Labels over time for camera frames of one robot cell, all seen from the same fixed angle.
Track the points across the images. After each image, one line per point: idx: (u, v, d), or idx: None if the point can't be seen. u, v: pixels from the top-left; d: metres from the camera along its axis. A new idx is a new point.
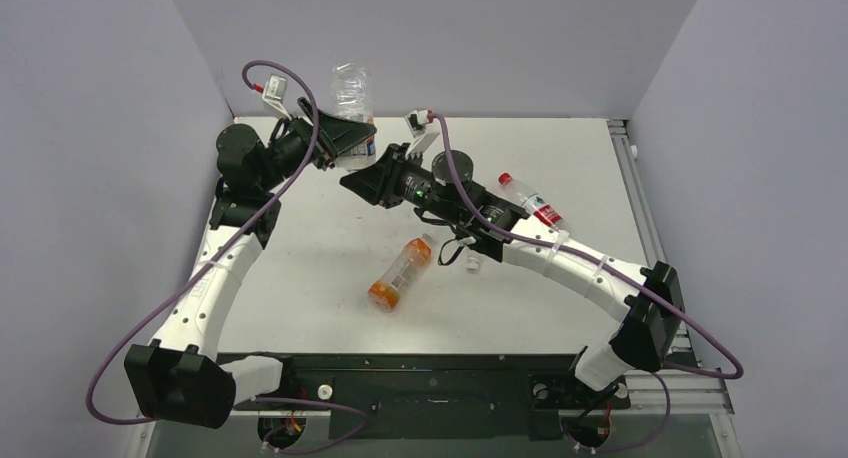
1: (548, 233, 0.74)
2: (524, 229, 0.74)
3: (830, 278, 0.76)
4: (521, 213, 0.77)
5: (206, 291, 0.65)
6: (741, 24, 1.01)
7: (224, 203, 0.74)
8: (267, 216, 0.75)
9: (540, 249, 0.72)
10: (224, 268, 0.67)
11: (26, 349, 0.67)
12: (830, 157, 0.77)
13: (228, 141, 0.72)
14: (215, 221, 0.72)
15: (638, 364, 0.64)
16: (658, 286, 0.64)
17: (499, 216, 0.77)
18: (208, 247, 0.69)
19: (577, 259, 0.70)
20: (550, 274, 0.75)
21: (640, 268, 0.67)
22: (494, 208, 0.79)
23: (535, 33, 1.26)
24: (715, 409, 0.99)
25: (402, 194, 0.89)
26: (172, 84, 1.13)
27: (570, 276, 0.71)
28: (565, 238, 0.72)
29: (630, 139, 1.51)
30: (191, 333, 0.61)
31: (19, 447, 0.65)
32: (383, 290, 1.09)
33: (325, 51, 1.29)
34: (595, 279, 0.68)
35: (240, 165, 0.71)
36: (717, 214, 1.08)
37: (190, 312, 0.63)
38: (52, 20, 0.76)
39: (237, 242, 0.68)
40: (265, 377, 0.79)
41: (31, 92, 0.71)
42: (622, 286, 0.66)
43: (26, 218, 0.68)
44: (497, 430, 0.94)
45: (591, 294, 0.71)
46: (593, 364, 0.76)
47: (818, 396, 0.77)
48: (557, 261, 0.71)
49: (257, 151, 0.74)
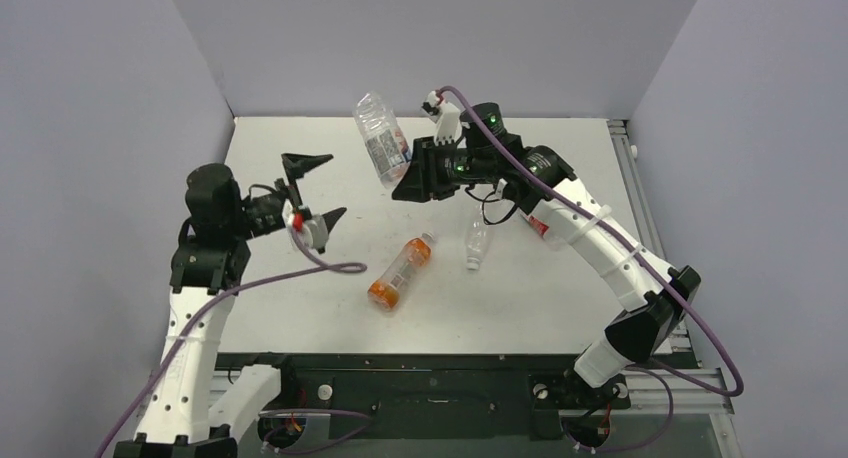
1: (589, 203, 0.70)
2: (568, 191, 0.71)
3: (832, 278, 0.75)
4: (568, 173, 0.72)
5: (183, 369, 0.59)
6: (742, 23, 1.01)
7: (182, 255, 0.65)
8: (233, 264, 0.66)
9: (576, 217, 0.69)
10: (197, 341, 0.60)
11: (26, 352, 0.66)
12: (832, 157, 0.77)
13: (197, 178, 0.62)
14: (176, 282, 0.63)
15: (635, 352, 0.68)
16: (683, 289, 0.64)
17: (544, 168, 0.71)
18: (175, 317, 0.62)
19: (611, 240, 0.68)
20: (576, 247, 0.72)
21: (668, 265, 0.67)
22: (540, 158, 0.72)
23: (535, 32, 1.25)
24: (715, 410, 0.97)
25: (445, 182, 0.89)
26: (171, 83, 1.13)
27: (597, 254, 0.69)
28: (605, 214, 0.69)
29: (630, 139, 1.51)
30: (178, 424, 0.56)
31: (21, 449, 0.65)
32: (383, 290, 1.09)
33: (325, 50, 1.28)
34: (623, 265, 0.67)
35: (211, 202, 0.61)
36: (717, 215, 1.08)
37: (171, 398, 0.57)
38: (50, 18, 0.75)
39: (209, 309, 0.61)
40: (266, 390, 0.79)
41: (29, 90, 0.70)
42: (646, 279, 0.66)
43: (25, 219, 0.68)
44: (497, 430, 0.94)
45: (611, 279, 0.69)
46: (592, 357, 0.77)
47: (818, 396, 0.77)
48: (590, 236, 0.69)
49: (230, 190, 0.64)
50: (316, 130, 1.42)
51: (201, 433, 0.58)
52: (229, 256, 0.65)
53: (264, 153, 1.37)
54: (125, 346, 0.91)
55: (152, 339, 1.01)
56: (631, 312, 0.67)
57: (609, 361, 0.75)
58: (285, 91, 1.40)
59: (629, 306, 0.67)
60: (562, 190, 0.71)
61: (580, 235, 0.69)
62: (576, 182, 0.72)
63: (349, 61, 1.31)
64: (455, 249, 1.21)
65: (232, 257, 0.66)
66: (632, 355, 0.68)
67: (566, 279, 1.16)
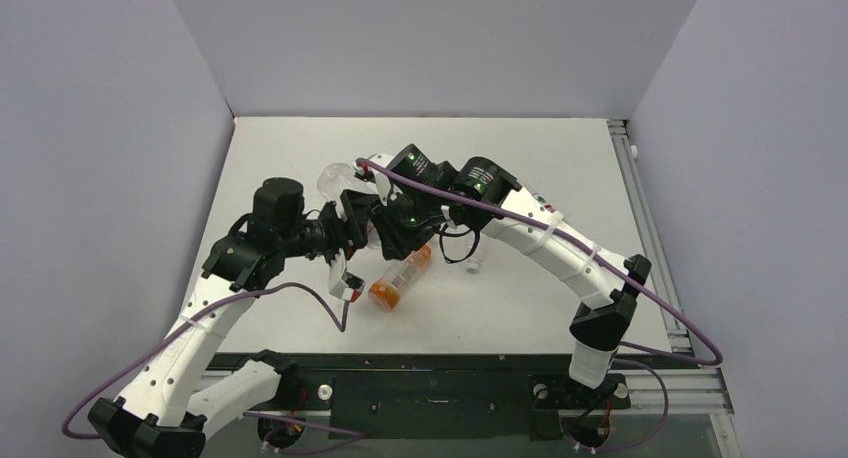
1: (540, 211, 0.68)
2: (515, 204, 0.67)
3: (830, 280, 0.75)
4: (513, 184, 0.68)
5: (181, 352, 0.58)
6: (742, 24, 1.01)
7: (224, 245, 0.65)
8: (262, 267, 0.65)
9: (532, 230, 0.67)
10: (204, 330, 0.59)
11: (26, 351, 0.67)
12: (831, 158, 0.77)
13: (274, 182, 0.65)
14: (208, 267, 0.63)
15: (600, 342, 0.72)
16: (640, 279, 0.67)
17: (489, 182, 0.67)
18: (193, 299, 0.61)
19: (568, 245, 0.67)
20: (533, 256, 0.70)
21: (623, 260, 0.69)
22: (475, 173, 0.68)
23: (535, 33, 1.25)
24: (715, 409, 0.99)
25: (411, 235, 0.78)
26: (171, 82, 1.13)
27: (556, 261, 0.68)
28: (558, 220, 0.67)
29: (630, 139, 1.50)
30: (154, 401, 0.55)
31: (22, 447, 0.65)
32: (383, 291, 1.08)
33: (325, 50, 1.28)
34: (585, 270, 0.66)
35: (274, 204, 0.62)
36: (717, 216, 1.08)
37: (159, 375, 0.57)
38: (50, 19, 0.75)
39: (224, 304, 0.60)
40: (260, 390, 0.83)
41: (27, 89, 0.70)
42: (608, 279, 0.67)
43: (26, 219, 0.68)
44: (498, 429, 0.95)
45: (573, 282, 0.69)
46: (579, 360, 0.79)
47: (816, 397, 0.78)
48: (548, 245, 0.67)
49: (296, 203, 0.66)
50: (317, 130, 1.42)
51: (174, 417, 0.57)
52: (261, 259, 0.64)
53: (264, 152, 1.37)
54: (124, 346, 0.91)
55: (152, 338, 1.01)
56: (598, 310, 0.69)
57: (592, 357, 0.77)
58: (285, 92, 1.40)
59: (594, 304, 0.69)
60: (511, 205, 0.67)
61: (539, 247, 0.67)
62: (523, 190, 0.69)
63: (349, 61, 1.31)
64: (455, 250, 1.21)
65: (264, 261, 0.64)
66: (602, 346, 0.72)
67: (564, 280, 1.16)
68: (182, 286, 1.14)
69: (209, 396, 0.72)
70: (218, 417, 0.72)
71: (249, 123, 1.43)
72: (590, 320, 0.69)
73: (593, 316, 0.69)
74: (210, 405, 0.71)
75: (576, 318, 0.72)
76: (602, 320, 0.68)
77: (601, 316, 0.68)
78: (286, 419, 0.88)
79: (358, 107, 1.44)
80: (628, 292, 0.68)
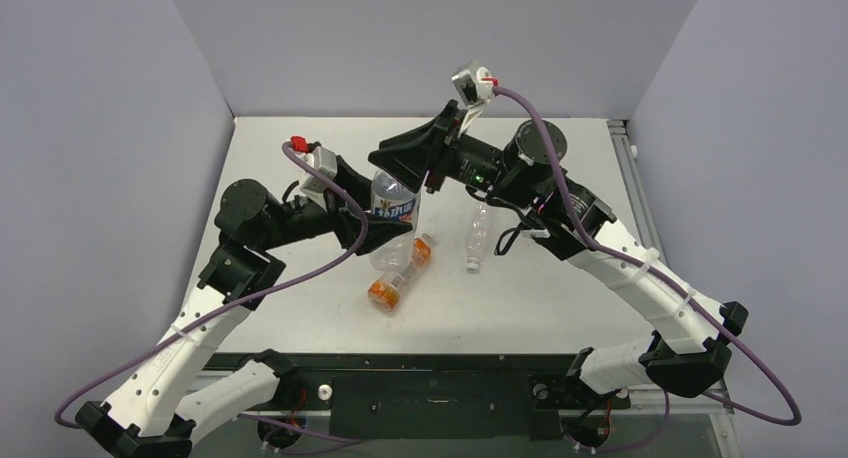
1: (634, 246, 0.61)
2: (611, 236, 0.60)
3: (829, 282, 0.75)
4: (609, 216, 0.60)
5: (168, 363, 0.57)
6: (743, 23, 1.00)
7: (222, 253, 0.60)
8: (258, 279, 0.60)
9: (625, 265, 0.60)
10: (193, 342, 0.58)
11: (27, 348, 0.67)
12: (832, 159, 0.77)
13: (231, 198, 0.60)
14: (203, 279, 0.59)
15: (678, 389, 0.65)
16: (735, 330, 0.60)
17: (584, 211, 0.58)
18: (187, 309, 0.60)
19: (662, 284, 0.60)
20: (620, 289, 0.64)
21: (719, 306, 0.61)
22: (579, 196, 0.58)
23: (534, 33, 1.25)
24: (715, 409, 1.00)
25: (457, 176, 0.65)
26: (171, 83, 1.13)
27: (646, 299, 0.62)
28: (655, 257, 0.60)
29: (630, 139, 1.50)
30: (137, 412, 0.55)
31: (21, 445, 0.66)
32: (383, 290, 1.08)
33: (325, 48, 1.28)
34: (678, 313, 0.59)
35: (235, 231, 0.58)
36: (716, 215, 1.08)
37: (145, 384, 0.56)
38: (51, 21, 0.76)
39: (214, 317, 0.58)
40: (259, 391, 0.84)
41: (27, 92, 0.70)
42: (703, 325, 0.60)
43: (27, 219, 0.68)
44: (497, 429, 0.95)
45: (660, 323, 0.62)
46: (602, 371, 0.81)
47: (820, 400, 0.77)
48: (641, 284, 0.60)
49: (261, 218, 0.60)
50: (316, 131, 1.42)
51: (158, 427, 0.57)
52: (257, 273, 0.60)
53: (264, 153, 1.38)
54: (124, 346, 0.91)
55: (150, 338, 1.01)
56: (682, 354, 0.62)
57: (621, 375, 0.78)
58: (285, 92, 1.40)
59: (676, 347, 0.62)
60: (606, 236, 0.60)
61: (630, 283, 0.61)
62: (617, 221, 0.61)
63: (349, 61, 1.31)
64: (456, 250, 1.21)
65: (262, 274, 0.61)
66: (677, 389, 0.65)
67: (563, 278, 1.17)
68: (181, 285, 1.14)
69: (203, 399, 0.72)
70: (208, 422, 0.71)
71: (249, 124, 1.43)
72: (672, 364, 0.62)
73: (678, 360, 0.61)
74: (203, 409, 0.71)
75: (657, 359, 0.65)
76: (686, 367, 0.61)
77: (689, 363, 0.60)
78: (284, 424, 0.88)
79: (358, 108, 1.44)
80: (721, 342, 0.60)
